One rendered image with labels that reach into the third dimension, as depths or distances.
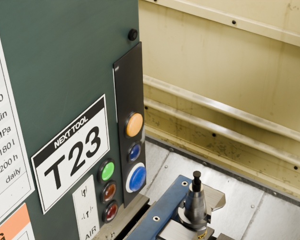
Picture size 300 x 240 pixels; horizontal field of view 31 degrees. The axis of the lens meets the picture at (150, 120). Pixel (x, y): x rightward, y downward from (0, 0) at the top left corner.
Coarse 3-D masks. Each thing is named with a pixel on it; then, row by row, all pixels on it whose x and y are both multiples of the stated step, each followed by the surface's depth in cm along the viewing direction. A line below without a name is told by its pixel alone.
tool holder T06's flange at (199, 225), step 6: (180, 210) 102; (210, 210) 102; (180, 216) 101; (210, 216) 101; (180, 222) 102; (186, 222) 100; (192, 222) 100; (198, 222) 100; (204, 222) 100; (210, 222) 103; (192, 228) 101; (198, 228) 101; (204, 228) 101
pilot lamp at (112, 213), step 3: (114, 204) 59; (111, 207) 58; (114, 207) 59; (117, 207) 59; (111, 210) 58; (114, 210) 59; (108, 213) 58; (111, 213) 58; (114, 213) 59; (108, 216) 58; (111, 216) 58; (114, 216) 59; (108, 219) 58; (111, 219) 59
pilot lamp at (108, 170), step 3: (111, 162) 55; (108, 165) 54; (111, 165) 55; (105, 168) 54; (108, 168) 54; (111, 168) 55; (105, 171) 54; (108, 171) 54; (111, 171) 55; (102, 174) 54; (105, 174) 54; (108, 174) 54; (111, 174) 55; (102, 177) 54; (105, 177) 54; (108, 177) 55
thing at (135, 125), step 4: (132, 116) 55; (136, 116) 55; (140, 116) 56; (132, 120) 55; (136, 120) 55; (140, 120) 56; (128, 124) 55; (132, 124) 55; (136, 124) 55; (140, 124) 56; (128, 128) 55; (132, 128) 55; (136, 128) 56; (140, 128) 57; (128, 132) 55; (132, 132) 55; (136, 132) 56; (132, 136) 56
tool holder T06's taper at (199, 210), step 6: (192, 192) 97; (198, 192) 97; (186, 198) 100; (192, 198) 98; (198, 198) 98; (204, 198) 99; (186, 204) 100; (192, 204) 98; (198, 204) 98; (204, 204) 100; (186, 210) 100; (192, 210) 99; (198, 210) 99; (204, 210) 100; (186, 216) 101; (192, 216) 100; (198, 216) 100; (204, 216) 101
